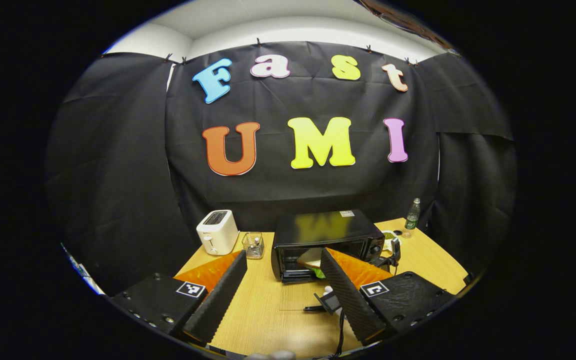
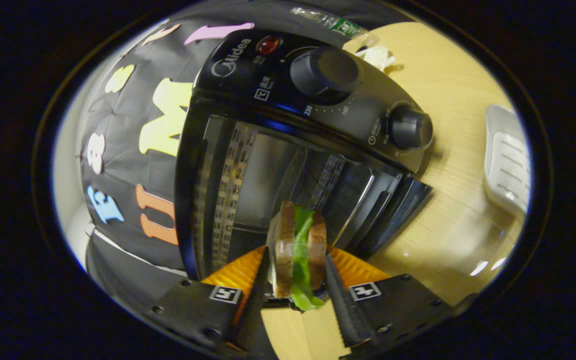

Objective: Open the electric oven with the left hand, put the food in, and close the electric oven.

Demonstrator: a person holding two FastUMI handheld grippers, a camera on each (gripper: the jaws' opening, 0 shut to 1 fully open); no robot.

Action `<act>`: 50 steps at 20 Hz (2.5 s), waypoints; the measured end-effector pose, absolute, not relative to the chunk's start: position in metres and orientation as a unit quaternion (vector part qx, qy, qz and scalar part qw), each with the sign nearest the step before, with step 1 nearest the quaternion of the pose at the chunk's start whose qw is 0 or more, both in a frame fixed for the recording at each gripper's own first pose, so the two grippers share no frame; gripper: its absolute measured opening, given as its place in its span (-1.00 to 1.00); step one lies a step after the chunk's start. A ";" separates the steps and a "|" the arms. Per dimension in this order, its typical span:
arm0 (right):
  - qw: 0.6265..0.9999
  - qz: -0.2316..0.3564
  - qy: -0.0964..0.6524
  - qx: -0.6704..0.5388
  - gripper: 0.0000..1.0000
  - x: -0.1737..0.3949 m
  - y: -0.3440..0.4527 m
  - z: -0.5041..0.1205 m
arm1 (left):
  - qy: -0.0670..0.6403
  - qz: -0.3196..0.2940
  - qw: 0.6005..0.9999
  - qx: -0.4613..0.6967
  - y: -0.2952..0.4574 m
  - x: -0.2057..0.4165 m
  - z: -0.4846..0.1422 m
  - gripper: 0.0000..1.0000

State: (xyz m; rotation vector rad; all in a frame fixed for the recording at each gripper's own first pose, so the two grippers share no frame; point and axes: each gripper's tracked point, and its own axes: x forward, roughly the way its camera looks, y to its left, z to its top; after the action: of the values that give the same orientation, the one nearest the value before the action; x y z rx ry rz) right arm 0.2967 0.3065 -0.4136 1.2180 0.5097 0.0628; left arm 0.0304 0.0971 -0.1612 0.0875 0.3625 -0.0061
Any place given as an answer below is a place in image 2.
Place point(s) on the black electric oven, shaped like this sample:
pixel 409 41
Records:
pixel 278 75

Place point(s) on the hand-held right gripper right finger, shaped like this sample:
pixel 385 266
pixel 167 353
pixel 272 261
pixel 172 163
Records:
pixel 340 305

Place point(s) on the lettuce sandwich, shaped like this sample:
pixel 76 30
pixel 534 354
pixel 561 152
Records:
pixel 284 250

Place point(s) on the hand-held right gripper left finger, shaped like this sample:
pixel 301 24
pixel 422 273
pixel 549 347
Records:
pixel 255 300

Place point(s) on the white plastic tray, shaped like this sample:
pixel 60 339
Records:
pixel 505 160

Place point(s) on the clear plastic water bottle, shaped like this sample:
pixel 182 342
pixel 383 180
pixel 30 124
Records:
pixel 338 24

